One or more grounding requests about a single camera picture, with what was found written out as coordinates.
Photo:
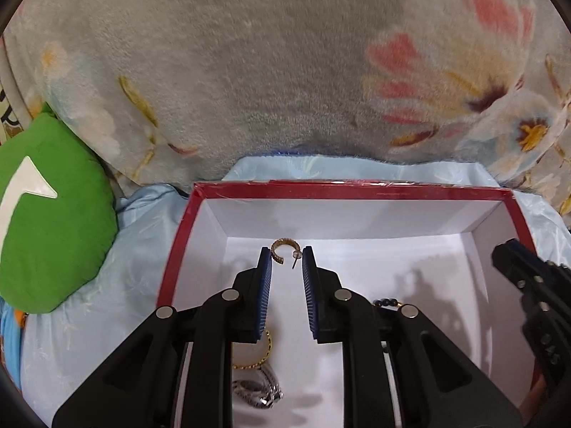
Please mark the green pillow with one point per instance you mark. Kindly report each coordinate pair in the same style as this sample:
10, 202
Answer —
58, 240

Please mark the silver wristwatch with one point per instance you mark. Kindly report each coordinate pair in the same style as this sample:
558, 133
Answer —
261, 392

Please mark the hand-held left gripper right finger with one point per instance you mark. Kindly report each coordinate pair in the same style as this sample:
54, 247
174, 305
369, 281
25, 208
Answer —
311, 303

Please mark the small gold hoop earring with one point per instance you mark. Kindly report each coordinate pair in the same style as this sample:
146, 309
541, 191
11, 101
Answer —
279, 244

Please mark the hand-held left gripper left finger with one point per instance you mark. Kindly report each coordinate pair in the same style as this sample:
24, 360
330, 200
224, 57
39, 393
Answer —
263, 303

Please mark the grey floral blanket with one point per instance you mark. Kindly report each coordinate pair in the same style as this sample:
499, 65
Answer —
267, 76

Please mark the red cardboard box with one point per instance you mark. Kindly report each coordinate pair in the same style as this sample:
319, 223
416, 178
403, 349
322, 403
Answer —
285, 189

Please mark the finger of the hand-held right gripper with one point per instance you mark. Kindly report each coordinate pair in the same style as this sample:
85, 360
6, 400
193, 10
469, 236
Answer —
551, 347
531, 281

